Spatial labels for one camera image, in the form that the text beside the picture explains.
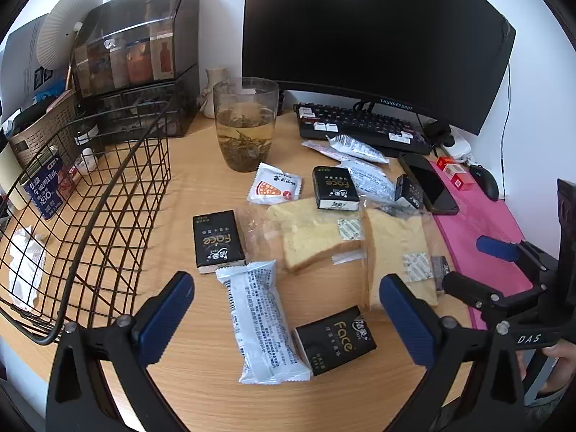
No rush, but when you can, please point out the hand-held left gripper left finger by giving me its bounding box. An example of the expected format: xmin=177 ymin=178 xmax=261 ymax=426
xmin=45 ymin=271 xmax=195 ymax=432

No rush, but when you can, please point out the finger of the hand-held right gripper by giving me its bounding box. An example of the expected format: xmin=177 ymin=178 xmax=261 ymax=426
xmin=476 ymin=235 xmax=559 ymax=276
xmin=441 ymin=271 xmax=547 ymax=313

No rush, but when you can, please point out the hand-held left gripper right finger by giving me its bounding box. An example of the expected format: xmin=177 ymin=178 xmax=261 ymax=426
xmin=379 ymin=274 xmax=527 ymax=432

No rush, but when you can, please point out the bagged bread slice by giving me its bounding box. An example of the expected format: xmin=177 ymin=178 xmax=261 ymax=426
xmin=245 ymin=197 xmax=366 ymax=274
xmin=362 ymin=207 xmax=451 ymax=312

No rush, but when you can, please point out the black tissue pack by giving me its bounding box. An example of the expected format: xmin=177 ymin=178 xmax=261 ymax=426
xmin=193 ymin=210 xmax=247 ymax=274
xmin=395 ymin=174 xmax=424 ymax=210
xmin=294 ymin=306 xmax=378 ymax=376
xmin=312 ymin=166 xmax=361 ymax=211

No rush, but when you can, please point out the long white snack packet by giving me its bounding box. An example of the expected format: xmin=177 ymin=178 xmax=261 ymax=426
xmin=216 ymin=261 xmax=312 ymax=384

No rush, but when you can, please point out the black wire basket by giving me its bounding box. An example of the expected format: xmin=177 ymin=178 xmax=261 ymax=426
xmin=0 ymin=99 xmax=174 ymax=346

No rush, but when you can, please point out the white text-print snack packet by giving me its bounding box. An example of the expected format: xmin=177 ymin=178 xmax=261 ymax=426
xmin=342 ymin=158 xmax=397 ymax=201

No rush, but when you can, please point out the white pizza print snack packet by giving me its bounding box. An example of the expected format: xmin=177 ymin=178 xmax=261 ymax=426
xmin=247 ymin=163 xmax=301 ymax=203

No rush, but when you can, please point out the wooden desktop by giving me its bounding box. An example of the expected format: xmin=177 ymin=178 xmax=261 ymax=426
xmin=0 ymin=108 xmax=478 ymax=432

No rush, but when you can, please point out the person's right hand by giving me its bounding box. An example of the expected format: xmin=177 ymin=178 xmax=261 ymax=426
xmin=540 ymin=341 xmax=576 ymax=372

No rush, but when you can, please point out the pink mouse pad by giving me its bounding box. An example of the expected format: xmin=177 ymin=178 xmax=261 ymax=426
xmin=427 ymin=157 xmax=541 ymax=331

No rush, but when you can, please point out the black computer mouse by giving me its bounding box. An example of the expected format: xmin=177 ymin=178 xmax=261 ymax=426
xmin=469 ymin=164 xmax=500 ymax=202

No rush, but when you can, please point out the red cigarette box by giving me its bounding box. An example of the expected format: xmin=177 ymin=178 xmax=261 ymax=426
xmin=436 ymin=157 xmax=475 ymax=191

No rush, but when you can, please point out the black smartphone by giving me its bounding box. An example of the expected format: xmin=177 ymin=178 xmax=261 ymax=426
xmin=398 ymin=153 xmax=460 ymax=215

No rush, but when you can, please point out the white power strip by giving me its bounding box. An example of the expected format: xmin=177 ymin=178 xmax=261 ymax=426
xmin=443 ymin=128 xmax=472 ymax=161

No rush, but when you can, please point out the black power plug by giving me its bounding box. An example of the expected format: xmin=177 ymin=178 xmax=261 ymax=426
xmin=425 ymin=121 xmax=454 ymax=145

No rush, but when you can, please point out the crumpled white tissue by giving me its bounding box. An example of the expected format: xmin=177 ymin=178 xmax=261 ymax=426
xmin=6 ymin=229 xmax=46 ymax=311

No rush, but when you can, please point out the silver white snack packet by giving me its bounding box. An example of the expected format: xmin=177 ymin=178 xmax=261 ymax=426
xmin=326 ymin=134 xmax=389 ymax=164

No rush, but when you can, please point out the black mechanical keyboard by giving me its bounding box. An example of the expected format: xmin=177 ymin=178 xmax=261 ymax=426
xmin=293 ymin=103 xmax=433 ymax=156

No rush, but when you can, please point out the flat white red-print sachet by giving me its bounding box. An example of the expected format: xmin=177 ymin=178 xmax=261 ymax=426
xmin=301 ymin=140 xmax=347 ymax=162

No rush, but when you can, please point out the glass of green tea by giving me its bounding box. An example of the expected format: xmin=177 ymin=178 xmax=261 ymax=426
xmin=213 ymin=78 xmax=280 ymax=173

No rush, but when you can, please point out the brown plastic woven basket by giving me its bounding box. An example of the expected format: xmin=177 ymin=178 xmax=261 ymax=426
xmin=4 ymin=90 xmax=78 ymax=172

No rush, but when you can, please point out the beige ceramic vase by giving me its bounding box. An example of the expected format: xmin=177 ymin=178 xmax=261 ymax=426
xmin=200 ymin=67 xmax=226 ymax=118

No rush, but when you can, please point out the black curved monitor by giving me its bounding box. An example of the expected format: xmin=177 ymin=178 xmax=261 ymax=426
xmin=242 ymin=0 xmax=517 ymax=136

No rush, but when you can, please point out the dark acrylic storage organizer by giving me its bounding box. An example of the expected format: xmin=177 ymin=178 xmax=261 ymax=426
xmin=69 ymin=0 xmax=201 ymax=138

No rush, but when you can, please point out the white printed paper box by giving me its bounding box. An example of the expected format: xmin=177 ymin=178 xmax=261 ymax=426
xmin=0 ymin=13 xmax=51 ymax=115

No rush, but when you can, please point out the white round desk fan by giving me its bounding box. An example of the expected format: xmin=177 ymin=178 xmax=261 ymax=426
xmin=36 ymin=0 xmax=104 ymax=70

